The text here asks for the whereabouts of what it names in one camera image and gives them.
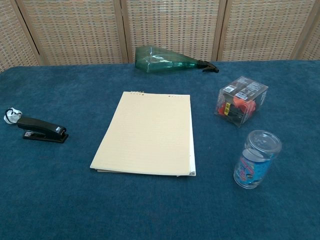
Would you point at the blue table cloth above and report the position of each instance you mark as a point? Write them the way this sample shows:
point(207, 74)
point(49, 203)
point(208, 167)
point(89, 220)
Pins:
point(50, 187)

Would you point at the woven bamboo folding screen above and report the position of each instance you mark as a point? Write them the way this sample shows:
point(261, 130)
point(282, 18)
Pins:
point(75, 25)

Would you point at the black stapler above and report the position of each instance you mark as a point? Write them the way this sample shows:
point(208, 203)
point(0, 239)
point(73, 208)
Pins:
point(37, 123)

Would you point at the beige manila folder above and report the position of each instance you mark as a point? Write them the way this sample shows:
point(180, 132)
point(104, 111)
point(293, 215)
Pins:
point(145, 132)

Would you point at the crumpled white paper ball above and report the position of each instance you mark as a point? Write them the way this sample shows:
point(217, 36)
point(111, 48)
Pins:
point(12, 113)

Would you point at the clear box of binder clips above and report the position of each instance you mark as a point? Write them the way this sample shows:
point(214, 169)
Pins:
point(240, 100)

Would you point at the green plastic spray bottle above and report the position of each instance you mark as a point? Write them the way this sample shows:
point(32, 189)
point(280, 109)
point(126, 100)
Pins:
point(155, 60)

